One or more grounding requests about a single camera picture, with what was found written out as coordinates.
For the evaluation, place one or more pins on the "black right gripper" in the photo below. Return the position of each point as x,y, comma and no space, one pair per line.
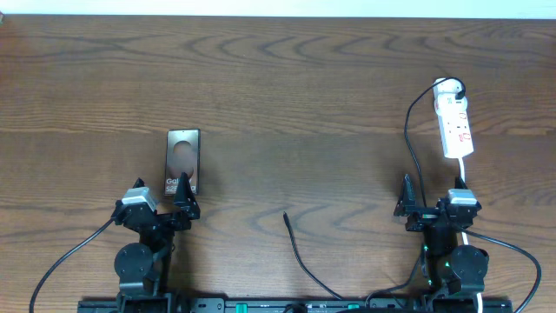
407,204

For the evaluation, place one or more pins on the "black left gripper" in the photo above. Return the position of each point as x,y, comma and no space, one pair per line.
188,204

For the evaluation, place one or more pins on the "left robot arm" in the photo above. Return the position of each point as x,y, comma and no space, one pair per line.
143,267

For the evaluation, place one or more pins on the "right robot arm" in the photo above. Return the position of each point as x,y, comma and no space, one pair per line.
456,270

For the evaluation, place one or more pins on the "white power strip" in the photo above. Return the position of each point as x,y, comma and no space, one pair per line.
450,105

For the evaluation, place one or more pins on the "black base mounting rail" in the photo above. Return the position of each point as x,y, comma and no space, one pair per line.
219,305

